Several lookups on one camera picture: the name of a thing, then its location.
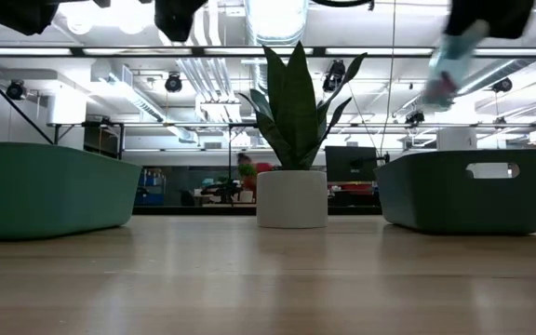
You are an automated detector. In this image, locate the black monitor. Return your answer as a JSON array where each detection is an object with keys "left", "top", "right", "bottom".
[{"left": 325, "top": 145, "right": 379, "bottom": 183}]

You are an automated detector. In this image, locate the light blue medicine bottle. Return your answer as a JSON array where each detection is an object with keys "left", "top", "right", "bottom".
[{"left": 420, "top": 19, "right": 491, "bottom": 112}]

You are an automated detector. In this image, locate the dark teal plastic bin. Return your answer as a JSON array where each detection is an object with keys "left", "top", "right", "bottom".
[{"left": 373, "top": 148, "right": 536, "bottom": 235}]

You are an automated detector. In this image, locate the snake plant in white pot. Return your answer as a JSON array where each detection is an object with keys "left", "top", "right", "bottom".
[{"left": 237, "top": 40, "right": 369, "bottom": 230}]

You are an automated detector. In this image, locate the person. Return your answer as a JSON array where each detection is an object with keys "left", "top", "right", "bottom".
[{"left": 235, "top": 152, "right": 275, "bottom": 193}]

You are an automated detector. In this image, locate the black cable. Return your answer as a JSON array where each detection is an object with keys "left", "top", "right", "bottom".
[{"left": 311, "top": 0, "right": 375, "bottom": 11}]

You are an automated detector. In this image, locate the black ceiling cable reel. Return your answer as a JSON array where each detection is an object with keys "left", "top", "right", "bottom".
[
  {"left": 6, "top": 78, "right": 28, "bottom": 101},
  {"left": 164, "top": 72, "right": 184, "bottom": 94},
  {"left": 322, "top": 59, "right": 347, "bottom": 93},
  {"left": 490, "top": 76, "right": 514, "bottom": 94}
]

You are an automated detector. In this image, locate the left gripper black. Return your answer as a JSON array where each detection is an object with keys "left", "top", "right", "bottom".
[{"left": 154, "top": 0, "right": 208, "bottom": 43}]

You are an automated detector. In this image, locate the light teal plastic bin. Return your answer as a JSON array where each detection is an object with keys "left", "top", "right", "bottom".
[{"left": 0, "top": 141, "right": 143, "bottom": 242}]

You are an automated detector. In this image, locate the silver ventilation duct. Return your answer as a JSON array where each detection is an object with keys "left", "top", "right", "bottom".
[{"left": 244, "top": 0, "right": 310, "bottom": 47}]

